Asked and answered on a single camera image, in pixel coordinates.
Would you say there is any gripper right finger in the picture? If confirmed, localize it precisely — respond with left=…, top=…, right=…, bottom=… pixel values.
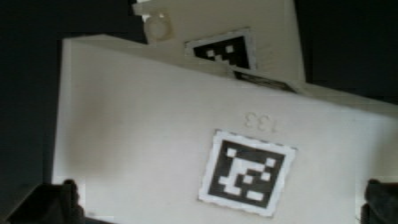
left=360, top=179, right=398, bottom=224

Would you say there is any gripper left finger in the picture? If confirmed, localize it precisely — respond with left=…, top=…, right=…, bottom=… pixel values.
left=1, top=179, right=85, bottom=224

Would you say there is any white cabinet top block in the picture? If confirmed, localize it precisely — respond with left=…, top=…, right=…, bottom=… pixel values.
left=53, top=36, right=398, bottom=224

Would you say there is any white cabinet body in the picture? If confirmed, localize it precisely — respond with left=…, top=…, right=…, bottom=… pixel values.
left=131, top=0, right=305, bottom=93

